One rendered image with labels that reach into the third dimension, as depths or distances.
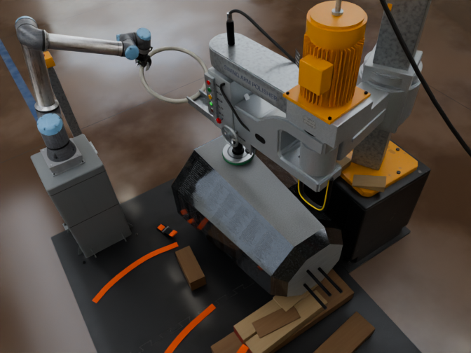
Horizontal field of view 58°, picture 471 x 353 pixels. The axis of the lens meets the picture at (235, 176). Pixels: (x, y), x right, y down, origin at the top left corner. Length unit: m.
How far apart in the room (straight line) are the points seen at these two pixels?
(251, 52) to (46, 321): 2.37
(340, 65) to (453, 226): 2.35
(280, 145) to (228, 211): 0.67
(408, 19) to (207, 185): 1.56
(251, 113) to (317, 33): 0.80
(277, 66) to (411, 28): 0.67
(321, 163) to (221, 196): 0.88
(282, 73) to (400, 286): 1.92
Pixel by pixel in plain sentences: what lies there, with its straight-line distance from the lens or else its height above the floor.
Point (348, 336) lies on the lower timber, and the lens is 3.07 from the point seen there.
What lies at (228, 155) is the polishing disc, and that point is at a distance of 2.88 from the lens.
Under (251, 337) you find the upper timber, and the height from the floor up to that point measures 0.21.
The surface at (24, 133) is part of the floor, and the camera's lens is 4.99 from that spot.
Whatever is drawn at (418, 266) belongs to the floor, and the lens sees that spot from 3.55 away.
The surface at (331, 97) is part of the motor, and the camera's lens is 1.90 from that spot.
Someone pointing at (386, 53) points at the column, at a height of 1.63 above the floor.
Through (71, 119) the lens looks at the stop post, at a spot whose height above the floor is 0.44.
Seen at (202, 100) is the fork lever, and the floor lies 1.06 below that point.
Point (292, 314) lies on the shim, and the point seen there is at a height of 0.22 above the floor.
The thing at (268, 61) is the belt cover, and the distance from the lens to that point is 2.25.
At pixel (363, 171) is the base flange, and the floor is 0.78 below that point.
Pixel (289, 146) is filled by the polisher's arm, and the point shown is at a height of 1.25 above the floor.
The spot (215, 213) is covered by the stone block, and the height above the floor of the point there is 0.65.
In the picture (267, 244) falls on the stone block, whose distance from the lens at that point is 2.59.
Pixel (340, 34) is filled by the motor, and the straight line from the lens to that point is 1.72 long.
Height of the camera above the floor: 2.90
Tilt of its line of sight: 48 degrees down
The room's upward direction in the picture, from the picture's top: 4 degrees counter-clockwise
